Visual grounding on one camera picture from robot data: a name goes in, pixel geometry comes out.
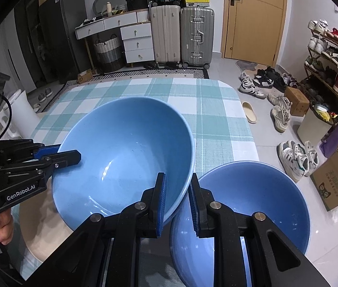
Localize black cable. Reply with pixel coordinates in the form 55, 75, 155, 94
0, 95, 13, 141

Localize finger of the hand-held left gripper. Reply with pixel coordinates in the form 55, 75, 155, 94
0, 139, 62, 164
0, 149, 82, 180

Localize plain brown cardboard box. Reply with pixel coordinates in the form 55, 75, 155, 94
284, 86, 310, 117

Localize large printed cardboard box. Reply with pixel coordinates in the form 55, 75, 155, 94
310, 143, 338, 213

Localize large cream plate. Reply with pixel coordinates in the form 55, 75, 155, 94
18, 184, 75, 264

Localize black refrigerator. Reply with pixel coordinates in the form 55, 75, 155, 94
13, 0, 87, 93

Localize blue bowl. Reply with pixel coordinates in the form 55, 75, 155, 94
51, 96, 196, 232
169, 161, 311, 287

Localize wooden door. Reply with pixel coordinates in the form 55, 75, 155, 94
220, 0, 289, 66

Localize silver suitcase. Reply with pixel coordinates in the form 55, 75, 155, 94
180, 7, 215, 69

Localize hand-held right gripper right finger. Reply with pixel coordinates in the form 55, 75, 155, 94
188, 173, 331, 287

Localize white dresser with drawers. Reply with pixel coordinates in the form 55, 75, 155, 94
75, 9, 155, 64

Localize small cardboard box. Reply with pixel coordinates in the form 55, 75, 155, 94
78, 70, 93, 84

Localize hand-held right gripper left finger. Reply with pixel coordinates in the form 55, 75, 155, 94
30, 172, 168, 287

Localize beige suitcase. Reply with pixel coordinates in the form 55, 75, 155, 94
150, 4, 182, 68

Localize white trash bin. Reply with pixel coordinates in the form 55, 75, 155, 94
297, 103, 335, 147

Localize woven laundry basket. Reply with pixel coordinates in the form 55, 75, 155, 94
94, 34, 123, 73

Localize teal checked tablecloth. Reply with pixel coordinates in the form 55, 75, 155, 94
0, 77, 259, 276

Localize grey door mat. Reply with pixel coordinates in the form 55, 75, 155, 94
235, 60, 262, 72

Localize scattered shoes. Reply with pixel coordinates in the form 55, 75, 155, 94
238, 66, 321, 183

